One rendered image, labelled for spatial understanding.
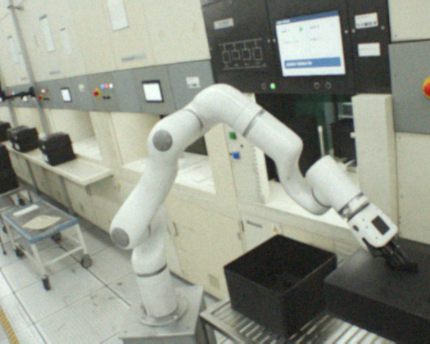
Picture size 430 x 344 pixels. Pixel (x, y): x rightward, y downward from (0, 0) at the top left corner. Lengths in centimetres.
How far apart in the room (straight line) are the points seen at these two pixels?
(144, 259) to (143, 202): 23
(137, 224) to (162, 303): 34
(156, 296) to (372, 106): 96
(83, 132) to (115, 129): 154
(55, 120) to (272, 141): 370
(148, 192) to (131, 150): 199
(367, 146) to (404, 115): 16
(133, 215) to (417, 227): 94
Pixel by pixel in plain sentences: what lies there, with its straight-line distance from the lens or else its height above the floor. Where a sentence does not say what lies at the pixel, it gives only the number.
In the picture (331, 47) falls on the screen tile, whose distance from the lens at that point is 149.
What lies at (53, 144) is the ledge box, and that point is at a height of 100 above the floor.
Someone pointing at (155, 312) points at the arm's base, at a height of 80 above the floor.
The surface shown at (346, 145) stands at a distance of 221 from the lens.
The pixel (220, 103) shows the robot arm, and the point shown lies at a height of 150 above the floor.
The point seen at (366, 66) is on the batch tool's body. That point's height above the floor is 149.
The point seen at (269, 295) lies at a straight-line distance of 129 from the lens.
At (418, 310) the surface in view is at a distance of 99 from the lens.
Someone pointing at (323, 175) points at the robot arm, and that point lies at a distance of 107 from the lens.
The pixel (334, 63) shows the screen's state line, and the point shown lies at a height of 151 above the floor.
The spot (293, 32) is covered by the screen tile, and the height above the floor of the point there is 163.
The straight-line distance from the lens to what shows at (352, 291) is 104.
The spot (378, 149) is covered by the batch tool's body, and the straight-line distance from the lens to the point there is 142.
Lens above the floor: 168
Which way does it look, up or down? 19 degrees down
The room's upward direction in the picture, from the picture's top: 11 degrees counter-clockwise
